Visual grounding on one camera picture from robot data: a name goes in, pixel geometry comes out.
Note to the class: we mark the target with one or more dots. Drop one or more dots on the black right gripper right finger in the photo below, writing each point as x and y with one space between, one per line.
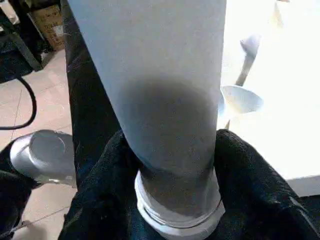
265 200

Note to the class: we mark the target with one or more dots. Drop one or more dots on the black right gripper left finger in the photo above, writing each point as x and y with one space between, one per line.
105 200

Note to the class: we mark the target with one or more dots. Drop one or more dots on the white plastic table top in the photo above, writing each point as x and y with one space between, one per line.
285 125

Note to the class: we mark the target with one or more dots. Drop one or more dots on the black work mat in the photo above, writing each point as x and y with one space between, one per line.
87 115

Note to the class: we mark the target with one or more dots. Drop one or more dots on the black stand leg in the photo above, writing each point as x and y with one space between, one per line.
22 45

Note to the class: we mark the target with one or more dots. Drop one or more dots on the brown cardboard box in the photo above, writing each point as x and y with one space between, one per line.
47 22

